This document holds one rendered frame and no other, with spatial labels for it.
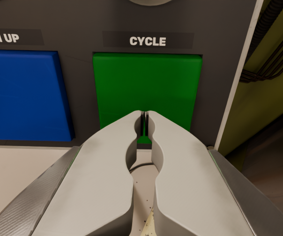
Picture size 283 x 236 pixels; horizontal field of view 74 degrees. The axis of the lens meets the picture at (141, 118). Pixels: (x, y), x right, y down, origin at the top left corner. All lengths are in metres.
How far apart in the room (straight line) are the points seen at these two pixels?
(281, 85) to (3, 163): 1.38
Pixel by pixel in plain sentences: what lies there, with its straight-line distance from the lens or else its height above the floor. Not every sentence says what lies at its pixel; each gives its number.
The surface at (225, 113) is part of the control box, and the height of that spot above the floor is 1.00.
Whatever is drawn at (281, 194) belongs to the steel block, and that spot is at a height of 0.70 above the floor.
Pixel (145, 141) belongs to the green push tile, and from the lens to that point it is 0.16.
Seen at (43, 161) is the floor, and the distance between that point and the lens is 1.31.
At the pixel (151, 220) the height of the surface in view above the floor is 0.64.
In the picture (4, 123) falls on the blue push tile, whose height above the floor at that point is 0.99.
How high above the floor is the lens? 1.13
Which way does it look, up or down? 62 degrees down
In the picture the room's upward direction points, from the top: 1 degrees clockwise
